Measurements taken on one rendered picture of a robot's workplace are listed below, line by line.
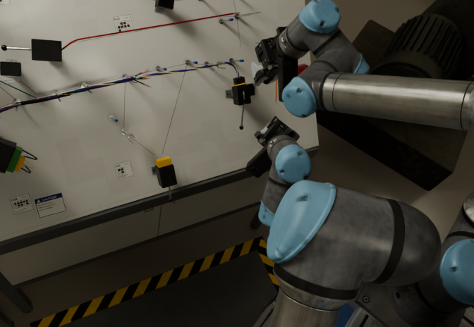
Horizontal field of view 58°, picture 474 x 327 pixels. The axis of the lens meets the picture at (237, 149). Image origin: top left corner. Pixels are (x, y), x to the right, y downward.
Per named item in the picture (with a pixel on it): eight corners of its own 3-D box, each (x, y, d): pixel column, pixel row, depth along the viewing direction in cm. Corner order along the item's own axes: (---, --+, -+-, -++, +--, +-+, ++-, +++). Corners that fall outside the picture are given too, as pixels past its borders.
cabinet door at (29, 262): (157, 237, 174) (162, 194, 142) (12, 286, 154) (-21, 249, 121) (156, 232, 175) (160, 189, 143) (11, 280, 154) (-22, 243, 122)
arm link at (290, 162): (272, 184, 89) (283, 146, 87) (264, 168, 100) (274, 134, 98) (307, 192, 90) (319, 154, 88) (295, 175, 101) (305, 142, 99)
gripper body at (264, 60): (277, 46, 113) (298, 23, 102) (287, 75, 112) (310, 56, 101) (252, 49, 110) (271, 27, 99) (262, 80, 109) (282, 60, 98)
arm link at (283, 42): (319, 48, 97) (289, 53, 94) (310, 57, 101) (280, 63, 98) (309, 19, 98) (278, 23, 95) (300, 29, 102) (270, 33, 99)
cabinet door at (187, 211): (273, 199, 195) (300, 153, 162) (159, 237, 174) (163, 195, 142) (270, 194, 196) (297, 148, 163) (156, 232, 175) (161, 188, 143)
